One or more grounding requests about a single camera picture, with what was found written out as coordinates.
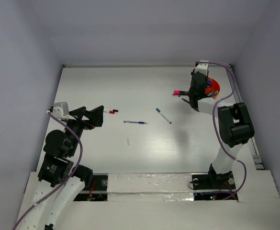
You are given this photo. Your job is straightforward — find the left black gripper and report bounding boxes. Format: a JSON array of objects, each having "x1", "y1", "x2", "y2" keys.
[{"x1": 65, "y1": 104, "x2": 104, "y2": 155}]

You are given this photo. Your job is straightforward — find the pink black highlighter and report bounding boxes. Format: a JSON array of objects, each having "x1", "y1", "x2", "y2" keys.
[{"x1": 173, "y1": 90, "x2": 188, "y2": 96}]

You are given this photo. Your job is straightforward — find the blue capped white marker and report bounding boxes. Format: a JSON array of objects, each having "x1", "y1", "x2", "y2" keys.
[{"x1": 156, "y1": 108, "x2": 172, "y2": 124}]

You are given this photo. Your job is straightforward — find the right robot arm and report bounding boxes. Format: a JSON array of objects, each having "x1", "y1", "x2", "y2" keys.
[{"x1": 188, "y1": 72, "x2": 255, "y2": 189}]

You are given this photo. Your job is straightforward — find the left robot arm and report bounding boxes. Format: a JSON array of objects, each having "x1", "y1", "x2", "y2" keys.
[{"x1": 13, "y1": 102, "x2": 104, "y2": 230}]

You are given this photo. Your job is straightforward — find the orange round compartment container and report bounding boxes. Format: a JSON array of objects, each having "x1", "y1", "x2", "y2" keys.
[{"x1": 205, "y1": 78, "x2": 220, "y2": 99}]

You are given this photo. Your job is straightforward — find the blue ballpoint pen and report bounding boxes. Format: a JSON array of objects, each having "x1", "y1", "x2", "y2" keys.
[{"x1": 124, "y1": 120, "x2": 148, "y2": 125}]

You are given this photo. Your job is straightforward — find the clear pen cap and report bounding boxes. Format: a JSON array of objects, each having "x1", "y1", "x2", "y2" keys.
[{"x1": 126, "y1": 138, "x2": 131, "y2": 146}]

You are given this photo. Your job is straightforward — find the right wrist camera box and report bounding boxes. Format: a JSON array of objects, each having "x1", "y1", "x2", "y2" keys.
[{"x1": 193, "y1": 60, "x2": 209, "y2": 76}]

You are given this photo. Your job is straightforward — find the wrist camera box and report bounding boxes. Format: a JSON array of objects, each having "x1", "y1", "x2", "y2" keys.
[
  {"x1": 193, "y1": 60, "x2": 209, "y2": 76},
  {"x1": 47, "y1": 102, "x2": 73, "y2": 120}
]

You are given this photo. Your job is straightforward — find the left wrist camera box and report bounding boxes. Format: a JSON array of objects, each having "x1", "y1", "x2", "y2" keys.
[{"x1": 47, "y1": 102, "x2": 73, "y2": 120}]

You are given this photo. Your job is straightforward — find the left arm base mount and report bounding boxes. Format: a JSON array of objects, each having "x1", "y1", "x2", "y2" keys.
[{"x1": 74, "y1": 173, "x2": 108, "y2": 202}]

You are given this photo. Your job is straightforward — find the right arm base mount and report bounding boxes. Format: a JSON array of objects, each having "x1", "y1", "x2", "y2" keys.
[{"x1": 188, "y1": 172, "x2": 238, "y2": 201}]

